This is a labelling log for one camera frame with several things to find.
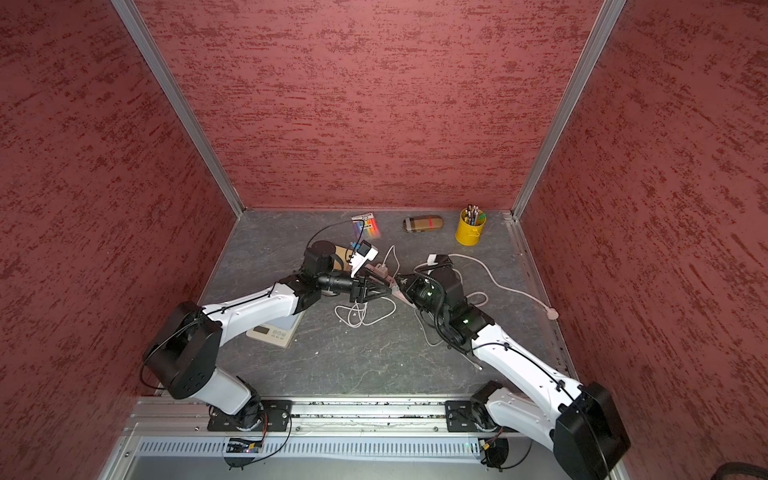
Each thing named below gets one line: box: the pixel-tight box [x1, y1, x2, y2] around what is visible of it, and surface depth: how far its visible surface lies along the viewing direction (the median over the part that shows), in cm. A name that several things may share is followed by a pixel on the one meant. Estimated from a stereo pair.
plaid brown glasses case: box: [403, 215, 444, 232], surface depth 116 cm
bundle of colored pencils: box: [464, 204, 487, 226], surface depth 100 cm
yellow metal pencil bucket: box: [456, 207, 487, 247], surface depth 105 cm
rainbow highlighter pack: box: [351, 212, 381, 239], surface depth 116 cm
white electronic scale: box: [246, 310, 306, 349], surface depth 87 cm
